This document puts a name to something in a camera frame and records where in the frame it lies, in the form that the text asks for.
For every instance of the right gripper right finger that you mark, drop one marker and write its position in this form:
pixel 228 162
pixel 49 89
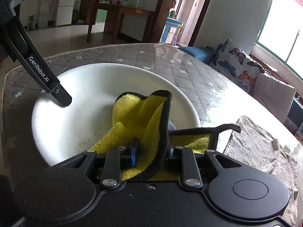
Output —
pixel 233 189

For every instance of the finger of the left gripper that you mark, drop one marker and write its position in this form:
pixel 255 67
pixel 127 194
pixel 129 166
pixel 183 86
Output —
pixel 60 94

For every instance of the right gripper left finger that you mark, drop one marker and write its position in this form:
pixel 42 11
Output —
pixel 70 188

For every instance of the white ceramic bowl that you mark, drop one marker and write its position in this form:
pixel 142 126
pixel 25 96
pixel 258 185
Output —
pixel 62 132

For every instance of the yellow black microfibre cloth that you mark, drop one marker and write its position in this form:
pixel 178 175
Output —
pixel 147 118

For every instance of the person left hand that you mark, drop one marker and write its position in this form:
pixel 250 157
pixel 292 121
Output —
pixel 1 63

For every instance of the beige towel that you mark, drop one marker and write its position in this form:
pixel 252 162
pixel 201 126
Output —
pixel 257 148

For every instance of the white refrigerator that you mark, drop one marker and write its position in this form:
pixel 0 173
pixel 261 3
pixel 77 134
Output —
pixel 63 12

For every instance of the dark wooden table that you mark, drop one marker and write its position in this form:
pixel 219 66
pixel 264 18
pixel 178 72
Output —
pixel 116 13

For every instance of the grey quilted star mat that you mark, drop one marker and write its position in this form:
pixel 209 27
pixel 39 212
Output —
pixel 209 92

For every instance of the plain pink cushion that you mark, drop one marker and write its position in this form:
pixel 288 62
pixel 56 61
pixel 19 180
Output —
pixel 274 95

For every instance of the blue toy cabinet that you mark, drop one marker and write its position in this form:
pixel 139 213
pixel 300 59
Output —
pixel 171 30

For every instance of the butterfly print cushion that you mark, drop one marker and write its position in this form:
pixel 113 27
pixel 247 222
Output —
pixel 232 62

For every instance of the blue sofa cushion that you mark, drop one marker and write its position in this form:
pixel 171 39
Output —
pixel 202 54

